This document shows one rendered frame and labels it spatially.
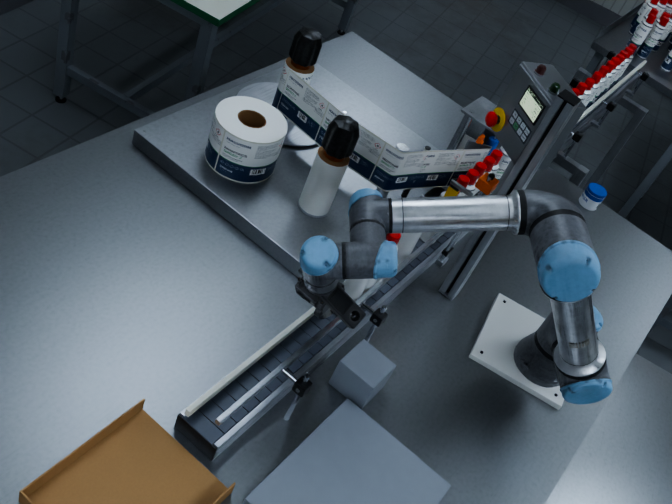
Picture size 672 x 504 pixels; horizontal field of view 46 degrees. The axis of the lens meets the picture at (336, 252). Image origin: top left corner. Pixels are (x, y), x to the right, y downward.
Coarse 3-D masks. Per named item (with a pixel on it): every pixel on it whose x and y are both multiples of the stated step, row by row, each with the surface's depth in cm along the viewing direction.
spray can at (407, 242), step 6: (402, 234) 204; (408, 234) 202; (414, 234) 202; (420, 234) 203; (402, 240) 204; (408, 240) 203; (414, 240) 203; (402, 246) 205; (408, 246) 205; (414, 246) 206; (402, 252) 206; (408, 252) 206; (402, 258) 208
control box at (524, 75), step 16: (528, 64) 187; (544, 64) 189; (512, 80) 189; (528, 80) 184; (544, 80) 183; (560, 80) 186; (512, 96) 189; (544, 96) 179; (496, 112) 195; (544, 112) 179; (576, 112) 181; (496, 128) 195; (512, 128) 189; (512, 144) 189; (560, 144) 187; (512, 160) 190; (544, 160) 190
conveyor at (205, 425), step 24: (408, 264) 216; (384, 288) 206; (288, 336) 185; (312, 336) 187; (336, 336) 193; (264, 360) 178; (240, 384) 172; (216, 408) 165; (240, 408) 167; (216, 432) 161
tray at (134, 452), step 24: (120, 432) 160; (144, 432) 161; (72, 456) 151; (96, 456) 155; (120, 456) 156; (144, 456) 158; (168, 456) 159; (192, 456) 161; (48, 480) 148; (72, 480) 150; (96, 480) 151; (120, 480) 153; (144, 480) 154; (168, 480) 156; (192, 480) 158; (216, 480) 159
